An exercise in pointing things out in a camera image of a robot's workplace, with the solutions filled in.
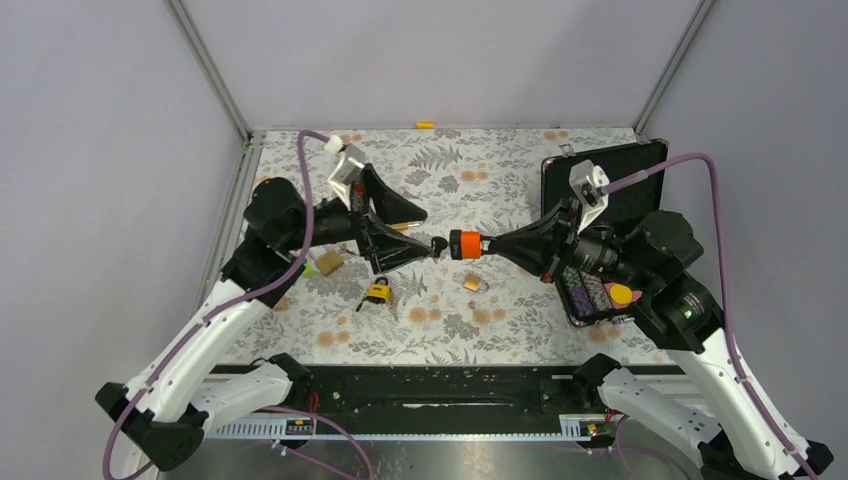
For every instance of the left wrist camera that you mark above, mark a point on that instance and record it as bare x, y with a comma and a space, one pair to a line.
350, 163

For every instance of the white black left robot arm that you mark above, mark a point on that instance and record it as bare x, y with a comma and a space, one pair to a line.
165, 410

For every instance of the floral patterned mat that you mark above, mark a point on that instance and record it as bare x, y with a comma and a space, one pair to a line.
488, 180

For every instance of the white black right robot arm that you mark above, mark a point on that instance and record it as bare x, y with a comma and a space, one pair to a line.
742, 436

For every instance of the black poker chip case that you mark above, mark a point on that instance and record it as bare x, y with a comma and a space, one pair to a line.
585, 298

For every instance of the yellow black padlock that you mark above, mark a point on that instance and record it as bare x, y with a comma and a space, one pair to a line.
379, 293

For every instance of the white slotted cable duct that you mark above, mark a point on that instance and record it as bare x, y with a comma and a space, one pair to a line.
419, 427

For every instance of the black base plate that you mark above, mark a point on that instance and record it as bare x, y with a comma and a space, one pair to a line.
335, 391

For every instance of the orange padlock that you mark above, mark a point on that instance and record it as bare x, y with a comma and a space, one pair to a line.
467, 245

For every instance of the large brass padlock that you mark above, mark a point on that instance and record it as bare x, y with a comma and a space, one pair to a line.
333, 260

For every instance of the black keys bunch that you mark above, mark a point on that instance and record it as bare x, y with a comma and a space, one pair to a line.
439, 246

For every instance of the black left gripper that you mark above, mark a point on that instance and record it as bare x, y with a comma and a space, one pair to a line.
387, 250

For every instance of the small brass padlock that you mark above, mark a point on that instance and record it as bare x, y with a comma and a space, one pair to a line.
475, 283

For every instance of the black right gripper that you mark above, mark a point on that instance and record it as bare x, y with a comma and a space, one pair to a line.
545, 242

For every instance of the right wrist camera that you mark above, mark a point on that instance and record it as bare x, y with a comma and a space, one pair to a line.
588, 182

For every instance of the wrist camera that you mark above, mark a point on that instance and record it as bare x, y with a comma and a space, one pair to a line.
350, 163
588, 182

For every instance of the yellow poker chip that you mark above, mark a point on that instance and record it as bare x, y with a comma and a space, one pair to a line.
620, 295

